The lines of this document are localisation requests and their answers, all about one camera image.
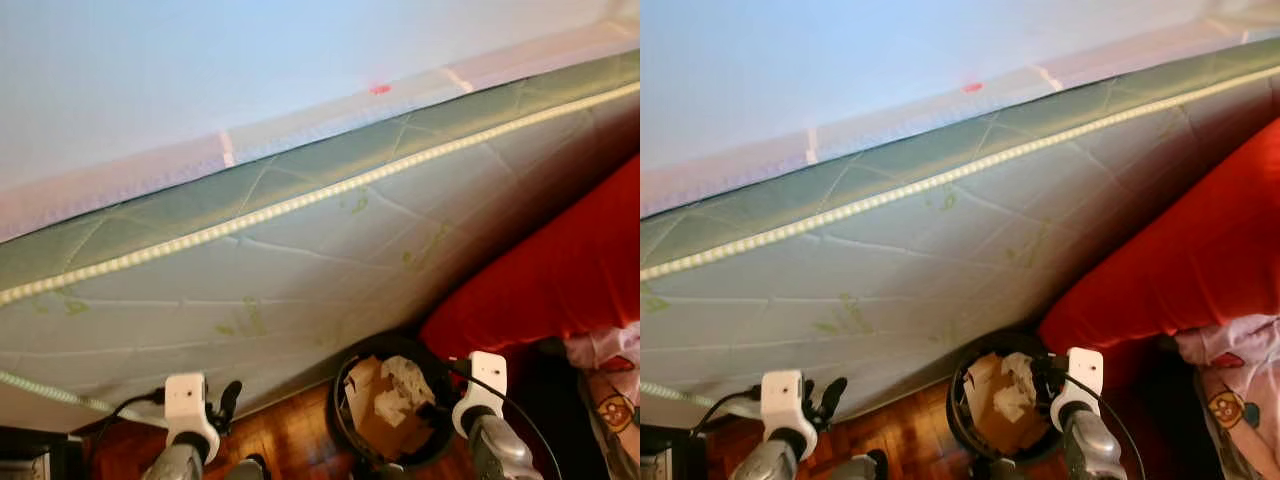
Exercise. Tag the pink cartoon print blanket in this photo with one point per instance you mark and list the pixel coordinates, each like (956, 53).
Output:
(1235, 400)
(610, 400)

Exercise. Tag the crumpled white paper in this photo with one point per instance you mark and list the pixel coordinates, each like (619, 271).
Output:
(1020, 372)
(392, 408)
(1010, 403)
(410, 378)

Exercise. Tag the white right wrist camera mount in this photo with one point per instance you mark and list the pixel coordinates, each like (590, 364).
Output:
(1085, 372)
(488, 372)

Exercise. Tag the brown cardboard piece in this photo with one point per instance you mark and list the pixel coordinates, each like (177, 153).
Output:
(385, 435)
(1000, 430)

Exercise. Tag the black waste bin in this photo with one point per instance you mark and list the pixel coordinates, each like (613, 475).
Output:
(395, 345)
(1000, 345)

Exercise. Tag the white quilted mattress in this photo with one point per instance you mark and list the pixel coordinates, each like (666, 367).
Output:
(250, 280)
(900, 270)

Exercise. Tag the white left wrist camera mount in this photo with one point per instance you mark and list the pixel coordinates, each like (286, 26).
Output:
(185, 395)
(782, 395)

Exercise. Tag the black stand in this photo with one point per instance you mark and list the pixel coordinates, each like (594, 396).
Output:
(30, 445)
(675, 445)

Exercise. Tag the robot left leg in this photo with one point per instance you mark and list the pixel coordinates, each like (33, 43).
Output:
(245, 470)
(860, 468)

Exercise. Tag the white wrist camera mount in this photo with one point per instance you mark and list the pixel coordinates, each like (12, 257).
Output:
(782, 395)
(185, 395)
(488, 372)
(1085, 372)

